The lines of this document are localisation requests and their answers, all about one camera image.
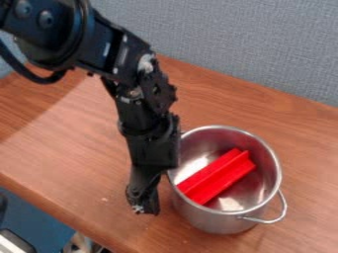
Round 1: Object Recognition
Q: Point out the grey device under table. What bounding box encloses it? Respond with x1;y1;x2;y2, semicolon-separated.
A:
0;229;38;253

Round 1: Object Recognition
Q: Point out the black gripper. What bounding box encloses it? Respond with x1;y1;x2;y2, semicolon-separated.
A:
120;113;181;215

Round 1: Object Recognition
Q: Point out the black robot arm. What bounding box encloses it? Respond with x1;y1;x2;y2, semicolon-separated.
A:
0;0;181;214

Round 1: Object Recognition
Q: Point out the red plastic block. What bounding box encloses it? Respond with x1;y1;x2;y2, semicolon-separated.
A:
177;148;257;205

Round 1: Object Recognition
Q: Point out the stainless steel pot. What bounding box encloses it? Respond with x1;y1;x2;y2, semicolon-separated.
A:
169;126;288;234

